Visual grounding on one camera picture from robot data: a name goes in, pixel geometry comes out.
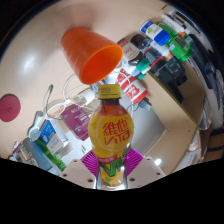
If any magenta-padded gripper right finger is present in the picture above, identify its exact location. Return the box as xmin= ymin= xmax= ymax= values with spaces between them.
xmin=123 ymin=148 xmax=166 ymax=190

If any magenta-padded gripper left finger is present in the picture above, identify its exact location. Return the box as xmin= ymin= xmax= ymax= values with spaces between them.
xmin=59 ymin=149 xmax=101 ymax=190

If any yellow drink bottle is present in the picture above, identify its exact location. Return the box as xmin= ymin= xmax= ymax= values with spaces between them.
xmin=87 ymin=83 xmax=135 ymax=191

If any blue and white carton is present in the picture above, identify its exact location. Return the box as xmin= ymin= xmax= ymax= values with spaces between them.
xmin=34 ymin=119 xmax=70 ymax=156

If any grey shaker bottle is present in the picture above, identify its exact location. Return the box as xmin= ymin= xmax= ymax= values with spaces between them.
xmin=19 ymin=138 xmax=51 ymax=169

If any pink pouch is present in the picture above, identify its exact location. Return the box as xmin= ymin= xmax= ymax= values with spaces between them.
xmin=60 ymin=103 xmax=91 ymax=142

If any red and white canister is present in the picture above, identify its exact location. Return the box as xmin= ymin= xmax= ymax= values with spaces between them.
xmin=114 ymin=68 xmax=149 ymax=105

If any flat round red coaster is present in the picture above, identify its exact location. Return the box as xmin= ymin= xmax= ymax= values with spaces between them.
xmin=0 ymin=93 xmax=22 ymax=123

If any orange plastic cup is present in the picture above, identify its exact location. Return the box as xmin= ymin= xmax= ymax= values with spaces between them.
xmin=60 ymin=27 xmax=124 ymax=86

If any green plastic bottle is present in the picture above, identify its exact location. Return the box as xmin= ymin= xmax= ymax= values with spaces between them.
xmin=163 ymin=23 xmax=195 ymax=63

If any white bottle with blue cap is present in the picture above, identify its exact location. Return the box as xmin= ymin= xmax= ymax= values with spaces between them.
xmin=139 ymin=20 xmax=171 ymax=47

